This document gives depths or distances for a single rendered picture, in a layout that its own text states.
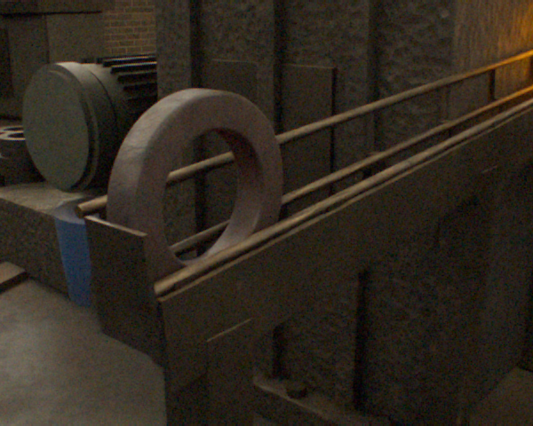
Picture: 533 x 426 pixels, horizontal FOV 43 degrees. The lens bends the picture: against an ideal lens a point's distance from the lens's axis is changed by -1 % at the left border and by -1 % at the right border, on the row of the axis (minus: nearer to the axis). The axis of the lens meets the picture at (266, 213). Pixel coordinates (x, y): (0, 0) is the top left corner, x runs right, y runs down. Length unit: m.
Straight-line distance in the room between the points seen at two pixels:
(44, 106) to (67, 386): 0.84
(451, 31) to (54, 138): 1.29
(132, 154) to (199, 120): 0.06
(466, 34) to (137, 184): 0.75
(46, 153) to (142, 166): 1.60
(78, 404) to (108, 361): 0.19
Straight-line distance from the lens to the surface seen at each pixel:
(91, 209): 0.58
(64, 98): 1.99
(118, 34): 8.20
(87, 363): 1.75
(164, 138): 0.54
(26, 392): 1.67
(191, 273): 0.56
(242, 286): 0.60
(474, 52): 1.19
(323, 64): 1.24
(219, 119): 0.58
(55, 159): 2.08
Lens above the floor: 0.84
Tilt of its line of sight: 17 degrees down
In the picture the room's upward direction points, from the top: straight up
